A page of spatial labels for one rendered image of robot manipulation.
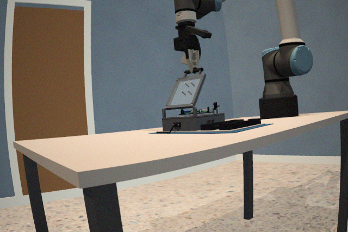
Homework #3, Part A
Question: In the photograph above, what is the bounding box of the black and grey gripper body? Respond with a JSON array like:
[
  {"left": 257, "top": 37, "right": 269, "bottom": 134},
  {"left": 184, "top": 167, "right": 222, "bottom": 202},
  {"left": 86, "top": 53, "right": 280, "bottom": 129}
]
[{"left": 173, "top": 21, "right": 199, "bottom": 52}]

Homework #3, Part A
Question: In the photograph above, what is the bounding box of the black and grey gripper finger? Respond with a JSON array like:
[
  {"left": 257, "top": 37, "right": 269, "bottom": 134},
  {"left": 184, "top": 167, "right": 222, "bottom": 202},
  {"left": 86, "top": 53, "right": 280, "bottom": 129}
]
[
  {"left": 181, "top": 41, "right": 194, "bottom": 74},
  {"left": 192, "top": 44, "right": 201, "bottom": 69}
]

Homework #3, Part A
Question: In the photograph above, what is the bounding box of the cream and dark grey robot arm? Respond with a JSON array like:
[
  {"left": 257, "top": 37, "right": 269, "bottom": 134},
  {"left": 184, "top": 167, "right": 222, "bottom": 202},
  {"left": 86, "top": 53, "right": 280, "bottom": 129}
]
[{"left": 174, "top": 0, "right": 313, "bottom": 98}]

